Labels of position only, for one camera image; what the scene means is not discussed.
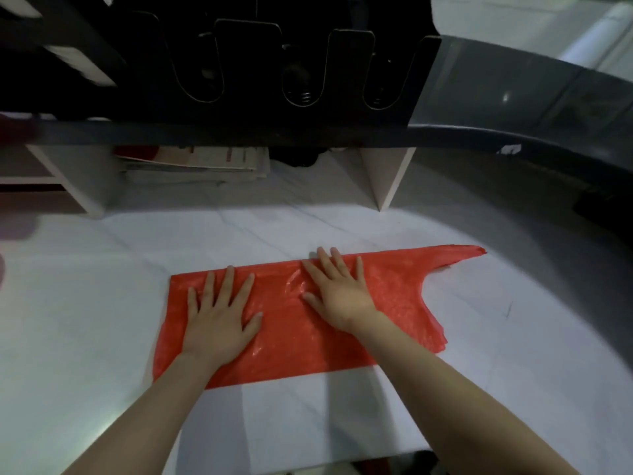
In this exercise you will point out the person's right thumb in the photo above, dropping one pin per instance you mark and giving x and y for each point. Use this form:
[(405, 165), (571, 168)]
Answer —
[(312, 301)]

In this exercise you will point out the person's left middle finger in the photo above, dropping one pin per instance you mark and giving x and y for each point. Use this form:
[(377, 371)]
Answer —
[(229, 285)]

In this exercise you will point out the person's left little finger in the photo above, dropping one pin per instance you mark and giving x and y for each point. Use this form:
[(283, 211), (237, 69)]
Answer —
[(193, 302)]

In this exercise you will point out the person's left forearm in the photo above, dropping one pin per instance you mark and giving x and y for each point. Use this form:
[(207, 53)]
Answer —
[(148, 415)]

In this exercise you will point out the stack of papers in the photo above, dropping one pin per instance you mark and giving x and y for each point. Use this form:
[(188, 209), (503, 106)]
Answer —
[(198, 160)]

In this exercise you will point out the red plastic bag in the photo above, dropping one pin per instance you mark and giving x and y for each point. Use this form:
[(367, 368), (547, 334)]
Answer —
[(287, 336)]

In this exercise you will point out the person's left thumb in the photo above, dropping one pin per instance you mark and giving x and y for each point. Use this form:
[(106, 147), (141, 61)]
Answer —
[(252, 325)]

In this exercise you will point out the white shelf support panel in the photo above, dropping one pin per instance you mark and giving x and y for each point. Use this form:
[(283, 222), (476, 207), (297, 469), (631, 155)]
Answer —
[(79, 178), (388, 175)]

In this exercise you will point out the person's right little finger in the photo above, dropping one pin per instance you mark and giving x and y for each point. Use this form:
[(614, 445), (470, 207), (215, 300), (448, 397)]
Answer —
[(360, 273)]

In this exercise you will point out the person's right middle finger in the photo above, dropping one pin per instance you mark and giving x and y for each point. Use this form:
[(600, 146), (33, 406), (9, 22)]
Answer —
[(325, 264)]

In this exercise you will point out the person's right hand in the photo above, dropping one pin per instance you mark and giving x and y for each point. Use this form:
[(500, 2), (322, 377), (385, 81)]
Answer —
[(341, 301)]

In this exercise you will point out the grey curved counter shelf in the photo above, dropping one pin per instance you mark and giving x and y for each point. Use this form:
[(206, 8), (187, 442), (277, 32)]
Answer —
[(519, 98)]

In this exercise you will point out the person's right forearm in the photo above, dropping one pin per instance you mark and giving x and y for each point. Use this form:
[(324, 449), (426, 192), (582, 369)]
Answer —
[(445, 395)]

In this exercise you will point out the person's left hand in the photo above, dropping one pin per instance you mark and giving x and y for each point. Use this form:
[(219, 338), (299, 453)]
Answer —
[(220, 326)]

